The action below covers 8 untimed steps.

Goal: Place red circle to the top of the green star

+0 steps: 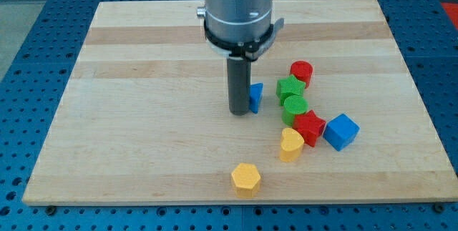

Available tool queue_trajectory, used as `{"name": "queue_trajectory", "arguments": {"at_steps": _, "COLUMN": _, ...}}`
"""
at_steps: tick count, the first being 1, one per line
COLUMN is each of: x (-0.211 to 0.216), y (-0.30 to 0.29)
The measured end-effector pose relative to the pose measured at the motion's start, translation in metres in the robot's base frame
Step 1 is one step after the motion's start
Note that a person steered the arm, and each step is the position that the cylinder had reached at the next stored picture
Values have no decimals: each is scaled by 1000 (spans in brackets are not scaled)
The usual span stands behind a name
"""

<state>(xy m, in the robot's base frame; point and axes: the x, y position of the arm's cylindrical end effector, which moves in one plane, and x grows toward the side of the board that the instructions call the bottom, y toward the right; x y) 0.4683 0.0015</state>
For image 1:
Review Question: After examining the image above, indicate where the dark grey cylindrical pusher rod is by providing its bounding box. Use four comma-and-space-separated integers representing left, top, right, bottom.
227, 59, 251, 116

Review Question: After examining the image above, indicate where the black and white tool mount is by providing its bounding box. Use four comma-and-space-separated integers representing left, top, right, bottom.
204, 18, 284, 62

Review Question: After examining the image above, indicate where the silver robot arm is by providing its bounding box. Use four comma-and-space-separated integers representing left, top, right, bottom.
196, 0, 284, 116

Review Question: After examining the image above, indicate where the green star block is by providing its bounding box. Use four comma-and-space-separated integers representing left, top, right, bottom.
276, 74, 306, 106

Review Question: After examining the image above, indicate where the red star block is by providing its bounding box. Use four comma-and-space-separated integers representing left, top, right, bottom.
293, 110, 326, 147

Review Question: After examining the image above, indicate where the blue triangle block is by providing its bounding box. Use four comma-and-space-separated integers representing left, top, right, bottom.
249, 83, 263, 114

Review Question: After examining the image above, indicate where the red cylinder block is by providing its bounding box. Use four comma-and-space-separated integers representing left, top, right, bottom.
290, 60, 313, 88

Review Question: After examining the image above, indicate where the green cylinder block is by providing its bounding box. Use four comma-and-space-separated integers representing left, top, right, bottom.
281, 95, 308, 127

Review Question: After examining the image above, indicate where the yellow heart block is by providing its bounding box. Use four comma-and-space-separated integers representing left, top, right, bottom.
279, 127, 305, 162

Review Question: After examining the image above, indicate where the wooden board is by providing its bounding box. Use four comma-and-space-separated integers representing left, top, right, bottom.
22, 0, 457, 206

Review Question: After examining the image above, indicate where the yellow hexagon block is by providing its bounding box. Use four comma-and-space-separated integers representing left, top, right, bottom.
230, 163, 261, 199

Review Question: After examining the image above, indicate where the blue cube block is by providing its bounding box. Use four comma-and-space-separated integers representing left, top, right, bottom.
323, 114, 360, 152

